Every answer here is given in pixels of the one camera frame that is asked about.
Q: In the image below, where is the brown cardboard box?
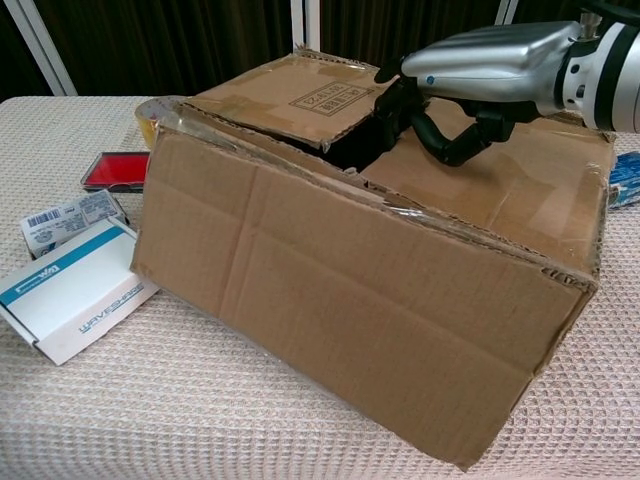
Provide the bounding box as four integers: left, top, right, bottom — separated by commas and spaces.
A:
129, 42, 617, 471

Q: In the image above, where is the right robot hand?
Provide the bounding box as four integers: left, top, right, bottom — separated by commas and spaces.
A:
374, 19, 576, 167

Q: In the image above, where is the dark curtain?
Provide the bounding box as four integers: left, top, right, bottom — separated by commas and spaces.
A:
0, 0, 640, 99

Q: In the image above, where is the yellow tape roll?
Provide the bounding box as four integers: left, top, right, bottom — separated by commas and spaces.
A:
135, 94, 181, 151

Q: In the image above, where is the small white barcode box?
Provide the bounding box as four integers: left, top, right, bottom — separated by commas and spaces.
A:
19, 192, 139, 259

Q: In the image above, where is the red ink pad black case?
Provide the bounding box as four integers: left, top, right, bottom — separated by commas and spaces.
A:
82, 151, 151, 195

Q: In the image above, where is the white Waveshare box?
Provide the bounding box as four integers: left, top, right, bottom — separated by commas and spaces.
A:
0, 217, 161, 366

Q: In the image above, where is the beige waffle tablecloth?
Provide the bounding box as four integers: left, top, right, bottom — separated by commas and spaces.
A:
0, 94, 640, 480

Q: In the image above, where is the blue packet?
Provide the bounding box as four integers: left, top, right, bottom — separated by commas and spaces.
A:
607, 152, 640, 209

